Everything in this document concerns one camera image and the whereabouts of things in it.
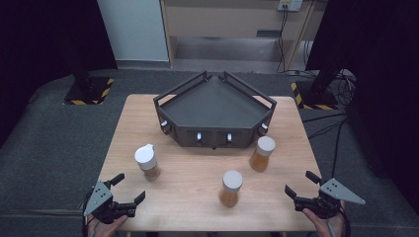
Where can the person's right hand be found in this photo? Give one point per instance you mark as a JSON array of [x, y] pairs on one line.
[[324, 227]]

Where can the black stand with striped base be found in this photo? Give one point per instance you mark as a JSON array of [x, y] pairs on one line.
[[89, 90], [316, 95]]

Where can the dark curtain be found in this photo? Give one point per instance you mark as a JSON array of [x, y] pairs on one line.
[[39, 49], [382, 65]]

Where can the dark grey corner rack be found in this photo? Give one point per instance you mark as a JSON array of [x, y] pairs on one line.
[[214, 105]]

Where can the wooden cabinet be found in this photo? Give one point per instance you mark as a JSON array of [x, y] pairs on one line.
[[227, 23]]

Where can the person's left hand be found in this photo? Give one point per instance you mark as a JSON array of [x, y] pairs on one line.
[[102, 229]]

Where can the spice jar with round lid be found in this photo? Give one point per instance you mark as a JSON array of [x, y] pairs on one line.
[[231, 186], [262, 154]]

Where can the spice jar with flip lid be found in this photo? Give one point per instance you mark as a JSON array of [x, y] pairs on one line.
[[146, 159]]

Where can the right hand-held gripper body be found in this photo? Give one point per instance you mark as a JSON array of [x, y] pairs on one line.
[[339, 194]]

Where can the white wall power outlet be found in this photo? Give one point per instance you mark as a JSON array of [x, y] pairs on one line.
[[290, 4]]

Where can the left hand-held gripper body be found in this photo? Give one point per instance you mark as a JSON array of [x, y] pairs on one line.
[[99, 197]]

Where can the white panel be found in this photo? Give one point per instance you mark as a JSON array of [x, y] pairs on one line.
[[135, 29]]

